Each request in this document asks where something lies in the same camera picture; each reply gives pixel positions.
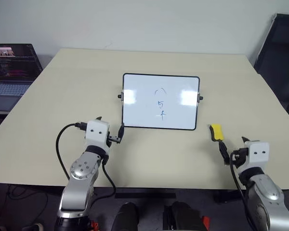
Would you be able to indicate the black chair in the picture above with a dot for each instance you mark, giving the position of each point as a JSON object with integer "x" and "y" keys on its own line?
{"x": 277, "y": 60}

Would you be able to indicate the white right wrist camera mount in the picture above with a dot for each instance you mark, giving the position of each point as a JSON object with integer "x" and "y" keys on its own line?
{"x": 258, "y": 154}

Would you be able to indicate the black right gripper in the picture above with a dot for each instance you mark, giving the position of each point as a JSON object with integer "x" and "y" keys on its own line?
{"x": 240, "y": 157}

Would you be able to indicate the small black-framed whiteboard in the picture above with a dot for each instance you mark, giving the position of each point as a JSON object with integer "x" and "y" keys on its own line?
{"x": 160, "y": 102}

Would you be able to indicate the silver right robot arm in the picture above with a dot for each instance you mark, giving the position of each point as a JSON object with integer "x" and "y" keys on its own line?
{"x": 267, "y": 199}

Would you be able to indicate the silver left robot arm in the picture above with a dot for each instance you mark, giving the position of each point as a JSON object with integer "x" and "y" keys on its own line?
{"x": 80, "y": 183}

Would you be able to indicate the open laptop computer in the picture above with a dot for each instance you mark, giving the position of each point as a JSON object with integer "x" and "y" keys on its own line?
{"x": 12, "y": 72}

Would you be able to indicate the dark rounded shape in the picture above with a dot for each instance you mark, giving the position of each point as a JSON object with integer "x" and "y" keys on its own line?
{"x": 183, "y": 216}
{"x": 125, "y": 216}

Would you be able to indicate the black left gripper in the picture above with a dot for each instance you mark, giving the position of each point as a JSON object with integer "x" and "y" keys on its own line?
{"x": 114, "y": 139}

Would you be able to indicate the yellow and black eraser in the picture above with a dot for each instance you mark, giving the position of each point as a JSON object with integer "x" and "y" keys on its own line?
{"x": 217, "y": 132}

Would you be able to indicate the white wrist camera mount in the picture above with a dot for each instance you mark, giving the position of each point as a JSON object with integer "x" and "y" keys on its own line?
{"x": 97, "y": 132}
{"x": 258, "y": 154}

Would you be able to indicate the grey shoe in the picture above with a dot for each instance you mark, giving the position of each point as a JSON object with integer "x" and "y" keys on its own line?
{"x": 33, "y": 227}

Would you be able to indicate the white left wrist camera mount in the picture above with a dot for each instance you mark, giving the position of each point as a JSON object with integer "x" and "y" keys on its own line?
{"x": 97, "y": 132}

